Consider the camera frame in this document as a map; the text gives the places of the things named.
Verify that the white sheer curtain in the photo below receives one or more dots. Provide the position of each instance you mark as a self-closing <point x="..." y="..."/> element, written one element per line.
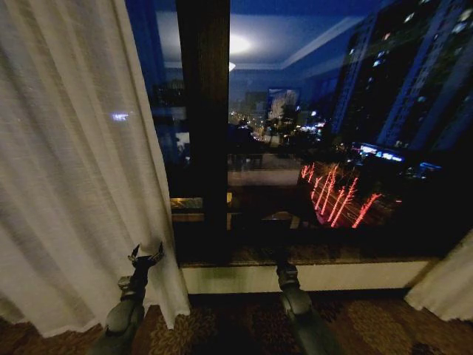
<point x="74" y="166"/>
<point x="447" y="284"/>

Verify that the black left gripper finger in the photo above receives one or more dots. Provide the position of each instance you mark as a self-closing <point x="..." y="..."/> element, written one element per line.
<point x="160" y="250"/>
<point x="133" y="254"/>

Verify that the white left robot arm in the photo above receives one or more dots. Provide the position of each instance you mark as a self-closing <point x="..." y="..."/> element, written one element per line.
<point x="120" y="321"/>

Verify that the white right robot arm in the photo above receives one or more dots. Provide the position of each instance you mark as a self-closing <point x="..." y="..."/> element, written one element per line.
<point x="306" y="325"/>

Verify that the dark window frame post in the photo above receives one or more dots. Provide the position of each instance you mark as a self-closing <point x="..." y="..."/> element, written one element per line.
<point x="205" y="129"/>

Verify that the white window sill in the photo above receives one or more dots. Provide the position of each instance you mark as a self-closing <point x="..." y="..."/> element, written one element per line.
<point x="332" y="275"/>

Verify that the high-rise building with lit windows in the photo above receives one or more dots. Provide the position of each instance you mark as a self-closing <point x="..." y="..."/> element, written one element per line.
<point x="403" y="81"/>

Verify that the red-lit trees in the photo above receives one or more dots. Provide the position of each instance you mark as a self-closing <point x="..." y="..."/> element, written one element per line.
<point x="338" y="196"/>

